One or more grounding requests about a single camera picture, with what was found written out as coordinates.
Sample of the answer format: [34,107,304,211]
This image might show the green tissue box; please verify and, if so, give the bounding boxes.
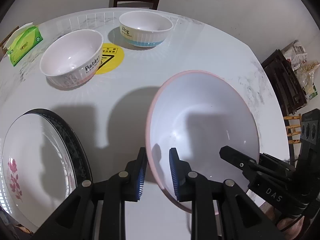
[4,23,43,66]

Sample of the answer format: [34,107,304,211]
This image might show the dark wooden shelf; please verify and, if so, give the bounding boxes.
[261,49,307,116]

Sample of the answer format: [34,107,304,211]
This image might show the small yellow wooden stool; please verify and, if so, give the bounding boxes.
[283,114,302,145]

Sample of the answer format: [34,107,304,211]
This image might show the white Dog bowl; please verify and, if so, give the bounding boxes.
[119,11,174,48]

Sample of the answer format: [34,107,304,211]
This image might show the pink bowl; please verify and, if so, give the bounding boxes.
[145,70,260,212]

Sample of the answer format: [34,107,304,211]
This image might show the yellow warning sticker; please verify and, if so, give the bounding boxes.
[96,43,125,75]

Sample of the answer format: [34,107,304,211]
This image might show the bags of food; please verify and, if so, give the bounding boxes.
[281,40,319,101]

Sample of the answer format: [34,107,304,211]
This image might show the white plate pink flowers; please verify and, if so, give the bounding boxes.
[2,113,76,228]

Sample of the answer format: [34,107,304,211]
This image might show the white Rabbit bowl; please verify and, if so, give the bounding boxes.
[40,29,104,89]

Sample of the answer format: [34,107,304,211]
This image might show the large blue floral plate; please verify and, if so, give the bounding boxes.
[25,108,93,200]

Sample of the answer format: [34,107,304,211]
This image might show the person's right hand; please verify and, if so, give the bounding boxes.
[260,202,305,239]

